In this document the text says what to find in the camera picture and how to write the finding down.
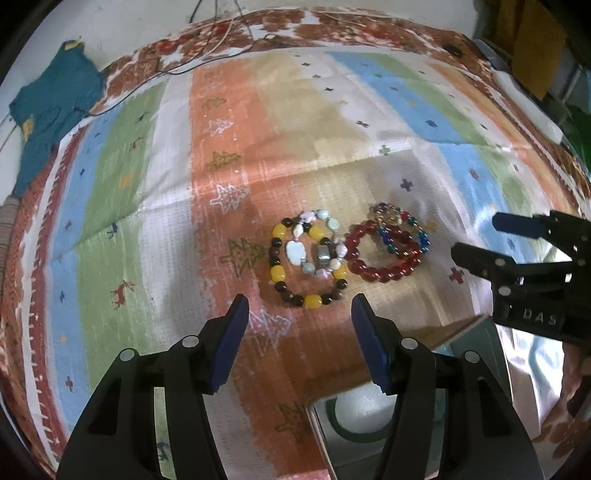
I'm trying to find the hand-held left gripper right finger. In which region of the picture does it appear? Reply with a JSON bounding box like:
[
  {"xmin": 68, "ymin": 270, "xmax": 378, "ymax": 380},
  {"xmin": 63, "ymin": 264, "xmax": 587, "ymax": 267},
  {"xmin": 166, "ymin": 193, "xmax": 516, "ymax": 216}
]
[{"xmin": 351, "ymin": 294, "xmax": 546, "ymax": 480}]

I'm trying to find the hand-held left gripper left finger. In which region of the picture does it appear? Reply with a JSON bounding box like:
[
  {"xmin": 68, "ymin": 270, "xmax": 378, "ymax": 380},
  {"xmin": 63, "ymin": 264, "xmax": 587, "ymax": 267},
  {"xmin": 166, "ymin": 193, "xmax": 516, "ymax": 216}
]
[{"xmin": 55, "ymin": 294, "xmax": 250, "ymax": 480}]

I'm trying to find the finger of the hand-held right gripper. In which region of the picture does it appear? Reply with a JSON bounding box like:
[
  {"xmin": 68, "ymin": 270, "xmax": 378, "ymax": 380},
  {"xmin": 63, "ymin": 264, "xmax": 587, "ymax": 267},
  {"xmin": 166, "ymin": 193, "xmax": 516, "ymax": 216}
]
[
  {"xmin": 492, "ymin": 210, "xmax": 591, "ymax": 259},
  {"xmin": 451, "ymin": 242, "xmax": 573, "ymax": 296}
]

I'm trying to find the multicolour small beaded bracelet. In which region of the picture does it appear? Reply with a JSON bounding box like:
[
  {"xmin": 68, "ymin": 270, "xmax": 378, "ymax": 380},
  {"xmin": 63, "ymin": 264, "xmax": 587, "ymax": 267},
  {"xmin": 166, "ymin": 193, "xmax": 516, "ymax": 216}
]
[{"xmin": 369, "ymin": 202, "xmax": 432, "ymax": 257}]

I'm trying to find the gold metal tin box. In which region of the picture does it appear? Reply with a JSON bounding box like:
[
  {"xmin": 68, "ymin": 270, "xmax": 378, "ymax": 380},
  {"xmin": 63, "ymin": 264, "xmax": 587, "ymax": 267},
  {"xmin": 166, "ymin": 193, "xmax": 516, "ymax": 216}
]
[{"xmin": 307, "ymin": 315, "xmax": 566, "ymax": 480}]

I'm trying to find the red beaded bracelet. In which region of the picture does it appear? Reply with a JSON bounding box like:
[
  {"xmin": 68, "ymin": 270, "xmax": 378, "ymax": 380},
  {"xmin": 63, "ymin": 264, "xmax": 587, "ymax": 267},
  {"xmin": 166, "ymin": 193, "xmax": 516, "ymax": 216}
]
[{"xmin": 345, "ymin": 220, "xmax": 423, "ymax": 283}]

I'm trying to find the yellow and dark beaded bracelet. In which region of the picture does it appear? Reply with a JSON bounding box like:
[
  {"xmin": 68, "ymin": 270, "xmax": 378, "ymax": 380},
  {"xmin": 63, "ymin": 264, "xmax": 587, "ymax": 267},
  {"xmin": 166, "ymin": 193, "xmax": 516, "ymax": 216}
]
[{"xmin": 268, "ymin": 217, "xmax": 352, "ymax": 310}]

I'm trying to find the pastel stone bracelet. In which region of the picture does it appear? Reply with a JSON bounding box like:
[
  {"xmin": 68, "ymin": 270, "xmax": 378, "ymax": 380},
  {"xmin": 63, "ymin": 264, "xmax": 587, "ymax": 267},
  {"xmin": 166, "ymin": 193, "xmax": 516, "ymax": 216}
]
[{"xmin": 285, "ymin": 209, "xmax": 348, "ymax": 280}]

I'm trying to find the person's right hand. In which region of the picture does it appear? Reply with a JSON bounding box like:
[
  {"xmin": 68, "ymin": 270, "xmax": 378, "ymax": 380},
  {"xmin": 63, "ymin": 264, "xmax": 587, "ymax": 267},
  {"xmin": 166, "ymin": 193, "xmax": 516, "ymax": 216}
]
[{"xmin": 560, "ymin": 344, "xmax": 591, "ymax": 418}]

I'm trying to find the green object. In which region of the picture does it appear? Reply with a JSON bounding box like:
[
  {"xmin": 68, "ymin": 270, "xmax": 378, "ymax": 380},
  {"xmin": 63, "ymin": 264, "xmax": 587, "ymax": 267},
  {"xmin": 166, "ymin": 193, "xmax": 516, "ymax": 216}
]
[{"xmin": 566, "ymin": 104, "xmax": 591, "ymax": 167}]

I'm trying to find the striped printed mat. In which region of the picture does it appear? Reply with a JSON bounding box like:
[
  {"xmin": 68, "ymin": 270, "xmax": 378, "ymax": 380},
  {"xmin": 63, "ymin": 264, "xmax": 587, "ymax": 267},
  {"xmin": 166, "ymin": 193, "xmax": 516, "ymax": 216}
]
[{"xmin": 41, "ymin": 44, "xmax": 591, "ymax": 480}]

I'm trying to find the yellow hanging cloth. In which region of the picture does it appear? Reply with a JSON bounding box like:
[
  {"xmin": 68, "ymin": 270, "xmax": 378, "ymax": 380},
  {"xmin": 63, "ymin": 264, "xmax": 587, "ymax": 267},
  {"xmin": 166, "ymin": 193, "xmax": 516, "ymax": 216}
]
[{"xmin": 508, "ymin": 0, "xmax": 568, "ymax": 93}]

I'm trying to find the striped colourful cloth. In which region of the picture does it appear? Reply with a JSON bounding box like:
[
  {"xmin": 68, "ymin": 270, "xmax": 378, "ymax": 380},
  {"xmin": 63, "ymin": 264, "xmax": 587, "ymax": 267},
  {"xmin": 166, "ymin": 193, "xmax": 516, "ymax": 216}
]
[{"xmin": 0, "ymin": 7, "xmax": 591, "ymax": 480}]

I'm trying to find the teal knitted garment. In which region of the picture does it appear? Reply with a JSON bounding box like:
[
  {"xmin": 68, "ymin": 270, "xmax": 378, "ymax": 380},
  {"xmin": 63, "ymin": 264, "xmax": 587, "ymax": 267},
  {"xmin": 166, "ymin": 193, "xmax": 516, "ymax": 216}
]
[{"xmin": 9, "ymin": 39, "xmax": 107, "ymax": 197}]

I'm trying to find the black cable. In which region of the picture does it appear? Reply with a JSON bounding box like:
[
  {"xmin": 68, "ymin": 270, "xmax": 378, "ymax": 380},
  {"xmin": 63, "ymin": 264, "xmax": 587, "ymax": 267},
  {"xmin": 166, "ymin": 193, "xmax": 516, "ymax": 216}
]
[{"xmin": 88, "ymin": 0, "xmax": 287, "ymax": 116}]

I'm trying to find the white cable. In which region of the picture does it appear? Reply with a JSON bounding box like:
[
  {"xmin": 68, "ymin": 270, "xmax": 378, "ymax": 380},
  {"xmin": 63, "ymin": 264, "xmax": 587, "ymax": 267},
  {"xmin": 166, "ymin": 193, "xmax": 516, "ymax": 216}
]
[{"xmin": 198, "ymin": 9, "xmax": 389, "ymax": 61}]

